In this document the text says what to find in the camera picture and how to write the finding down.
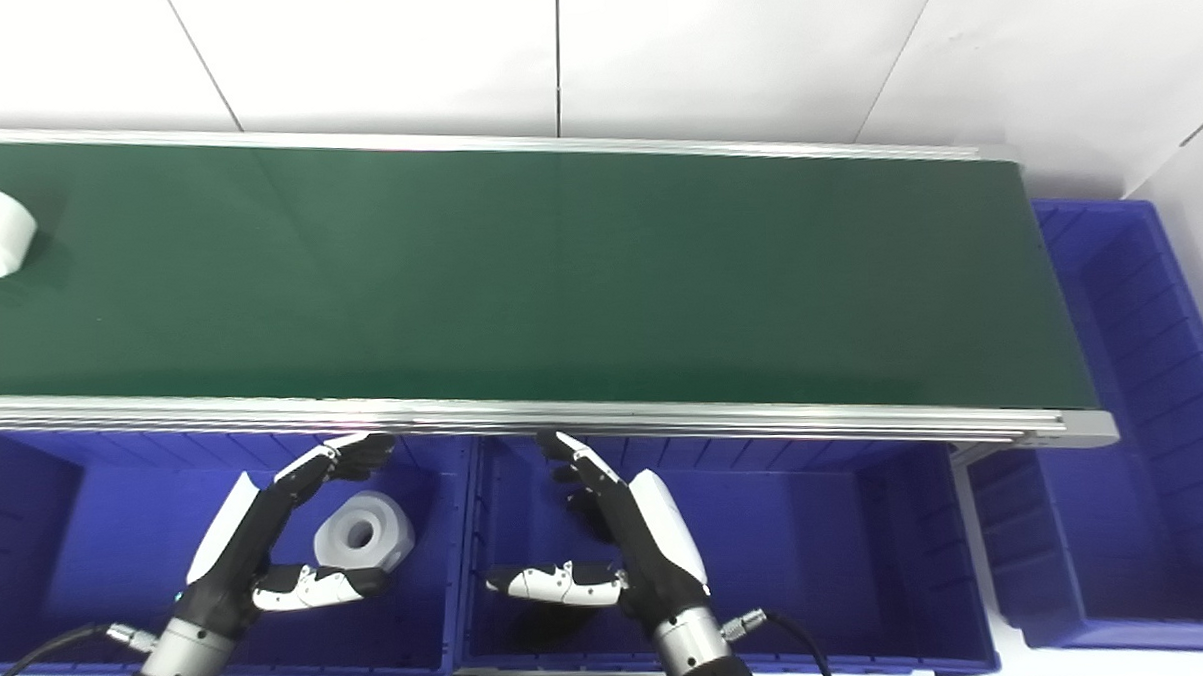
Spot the blue plastic bin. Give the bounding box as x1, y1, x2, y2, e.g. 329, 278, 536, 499
957, 194, 1203, 662
449, 418, 1003, 676
0, 412, 486, 676

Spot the green conveyor belt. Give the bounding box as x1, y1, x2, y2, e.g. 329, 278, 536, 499
0, 103, 1101, 448
0, 87, 1121, 487

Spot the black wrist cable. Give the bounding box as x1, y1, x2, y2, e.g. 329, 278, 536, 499
721, 606, 840, 676
0, 621, 162, 676

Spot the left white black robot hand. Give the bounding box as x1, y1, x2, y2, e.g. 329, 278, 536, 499
168, 432, 406, 641

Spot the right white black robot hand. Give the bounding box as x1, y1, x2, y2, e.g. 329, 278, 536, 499
480, 425, 715, 635

